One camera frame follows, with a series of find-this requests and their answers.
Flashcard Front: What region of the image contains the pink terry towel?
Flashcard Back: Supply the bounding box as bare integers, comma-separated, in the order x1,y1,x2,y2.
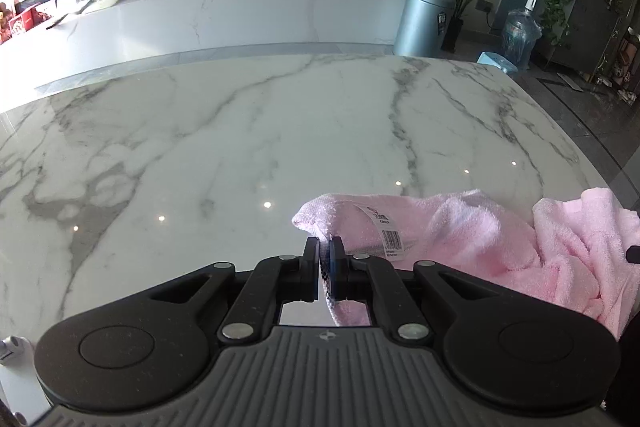
292,187,639,337

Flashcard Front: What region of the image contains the dark side cabinet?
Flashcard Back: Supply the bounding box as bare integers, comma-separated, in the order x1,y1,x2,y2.
549,0,618,74

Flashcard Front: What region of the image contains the grey pedal trash bin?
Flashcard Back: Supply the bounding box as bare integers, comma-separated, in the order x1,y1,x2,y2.
393,0,454,57

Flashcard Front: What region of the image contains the light blue plastic stool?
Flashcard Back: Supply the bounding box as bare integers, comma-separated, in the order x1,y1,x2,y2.
476,51,518,75

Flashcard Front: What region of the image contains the red gift box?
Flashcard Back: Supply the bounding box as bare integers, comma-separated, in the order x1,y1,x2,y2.
9,6,50,36

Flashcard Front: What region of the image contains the white marble tv console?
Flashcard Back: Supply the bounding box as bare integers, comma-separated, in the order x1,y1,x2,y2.
1,0,405,110

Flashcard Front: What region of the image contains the blue water jug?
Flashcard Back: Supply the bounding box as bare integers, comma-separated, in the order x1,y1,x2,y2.
501,0,542,70

